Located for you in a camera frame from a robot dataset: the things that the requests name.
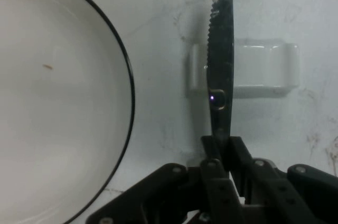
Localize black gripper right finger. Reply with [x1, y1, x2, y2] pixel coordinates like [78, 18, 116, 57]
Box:
[229, 136, 338, 224]

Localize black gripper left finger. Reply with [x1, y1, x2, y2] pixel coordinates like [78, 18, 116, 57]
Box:
[86, 135, 246, 224]

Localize white plate with black rim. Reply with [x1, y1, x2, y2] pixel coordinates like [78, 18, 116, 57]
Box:
[0, 0, 136, 224]

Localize white ceramic cutlery rest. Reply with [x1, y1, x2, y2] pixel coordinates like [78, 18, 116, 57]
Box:
[186, 38, 301, 100]

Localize serrated steel table knife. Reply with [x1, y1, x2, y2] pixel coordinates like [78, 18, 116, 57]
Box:
[204, 0, 236, 172]

